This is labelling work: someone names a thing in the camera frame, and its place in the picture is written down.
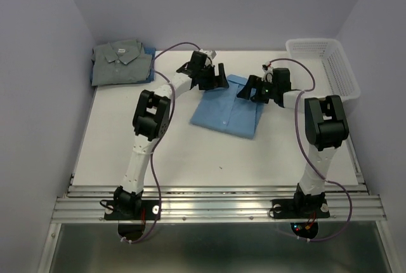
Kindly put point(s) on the white plastic basket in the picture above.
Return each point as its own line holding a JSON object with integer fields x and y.
{"x": 328, "y": 63}

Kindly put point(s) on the folded blue plaid shirt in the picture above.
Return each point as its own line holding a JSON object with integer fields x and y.
{"x": 152, "y": 66}

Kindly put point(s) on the aluminium mounting rail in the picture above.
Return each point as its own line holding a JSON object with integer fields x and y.
{"x": 81, "y": 203}

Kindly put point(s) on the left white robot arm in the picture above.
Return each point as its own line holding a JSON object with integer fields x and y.
{"x": 152, "y": 118}

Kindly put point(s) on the folded grey shirt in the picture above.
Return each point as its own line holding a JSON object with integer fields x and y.
{"x": 122, "y": 62}

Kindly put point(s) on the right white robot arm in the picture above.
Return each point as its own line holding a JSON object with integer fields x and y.
{"x": 321, "y": 128}

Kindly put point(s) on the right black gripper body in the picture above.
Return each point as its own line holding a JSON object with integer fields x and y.
{"x": 272, "y": 88}

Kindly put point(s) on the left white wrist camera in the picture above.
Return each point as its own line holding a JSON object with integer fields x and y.
{"x": 211, "y": 54}

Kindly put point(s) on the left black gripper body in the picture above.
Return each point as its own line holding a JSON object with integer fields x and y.
{"x": 207, "y": 80}

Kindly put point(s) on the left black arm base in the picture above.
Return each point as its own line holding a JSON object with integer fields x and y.
{"x": 147, "y": 210}

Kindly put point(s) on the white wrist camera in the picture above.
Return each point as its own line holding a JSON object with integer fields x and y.
{"x": 268, "y": 72}
{"x": 211, "y": 54}

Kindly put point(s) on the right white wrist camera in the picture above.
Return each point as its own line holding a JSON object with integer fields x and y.
{"x": 268, "y": 72}

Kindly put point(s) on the light blue long sleeve shirt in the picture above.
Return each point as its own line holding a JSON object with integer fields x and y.
{"x": 221, "y": 110}

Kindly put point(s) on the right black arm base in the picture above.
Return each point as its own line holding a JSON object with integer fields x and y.
{"x": 290, "y": 209}

